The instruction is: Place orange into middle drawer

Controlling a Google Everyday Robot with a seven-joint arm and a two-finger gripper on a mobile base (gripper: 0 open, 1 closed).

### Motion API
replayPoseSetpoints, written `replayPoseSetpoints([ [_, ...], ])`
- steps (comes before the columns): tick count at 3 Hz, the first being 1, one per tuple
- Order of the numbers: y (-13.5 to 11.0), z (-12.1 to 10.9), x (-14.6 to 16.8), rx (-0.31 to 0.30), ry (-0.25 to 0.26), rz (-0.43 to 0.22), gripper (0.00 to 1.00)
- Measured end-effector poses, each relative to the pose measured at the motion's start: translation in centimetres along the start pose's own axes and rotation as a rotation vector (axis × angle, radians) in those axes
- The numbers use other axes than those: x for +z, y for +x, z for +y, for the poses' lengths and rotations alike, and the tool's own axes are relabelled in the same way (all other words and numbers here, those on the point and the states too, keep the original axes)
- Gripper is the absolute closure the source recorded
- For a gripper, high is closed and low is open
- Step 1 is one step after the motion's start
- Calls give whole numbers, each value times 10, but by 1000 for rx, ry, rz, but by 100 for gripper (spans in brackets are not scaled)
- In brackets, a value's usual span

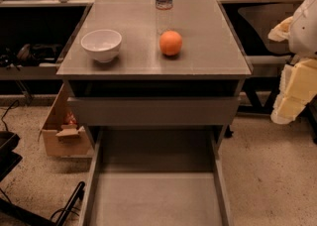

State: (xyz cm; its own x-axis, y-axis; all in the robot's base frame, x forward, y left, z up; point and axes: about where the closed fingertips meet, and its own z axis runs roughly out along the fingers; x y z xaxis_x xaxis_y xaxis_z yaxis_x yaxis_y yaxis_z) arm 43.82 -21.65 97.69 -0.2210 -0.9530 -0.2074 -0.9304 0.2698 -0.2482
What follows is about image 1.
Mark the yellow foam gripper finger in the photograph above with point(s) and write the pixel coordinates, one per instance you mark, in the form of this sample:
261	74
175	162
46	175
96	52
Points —
281	31
298	86

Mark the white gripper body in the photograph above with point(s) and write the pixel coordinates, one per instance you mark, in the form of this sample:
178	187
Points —
304	33

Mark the orange fruit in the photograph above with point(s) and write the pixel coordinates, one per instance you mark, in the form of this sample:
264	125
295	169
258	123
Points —
170	43

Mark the grey drawer cabinet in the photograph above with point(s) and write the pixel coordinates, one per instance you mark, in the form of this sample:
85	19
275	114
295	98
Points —
210	63

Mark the open grey middle drawer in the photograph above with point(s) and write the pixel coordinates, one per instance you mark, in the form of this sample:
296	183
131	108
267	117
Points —
153	177

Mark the closed grey top drawer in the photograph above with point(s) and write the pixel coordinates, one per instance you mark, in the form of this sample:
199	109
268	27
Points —
154	111

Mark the black chair seat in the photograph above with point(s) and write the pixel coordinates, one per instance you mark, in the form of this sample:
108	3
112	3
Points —
262	18

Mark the white ceramic bowl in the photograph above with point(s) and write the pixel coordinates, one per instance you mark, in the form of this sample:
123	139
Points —
102	45

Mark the cardboard box on floor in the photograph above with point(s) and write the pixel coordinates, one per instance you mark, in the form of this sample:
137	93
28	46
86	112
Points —
63	135

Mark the black headphones on shelf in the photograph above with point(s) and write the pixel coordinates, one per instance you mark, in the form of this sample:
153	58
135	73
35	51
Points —
30	55

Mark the black stand base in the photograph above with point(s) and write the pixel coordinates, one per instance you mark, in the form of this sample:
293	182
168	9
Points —
25	196

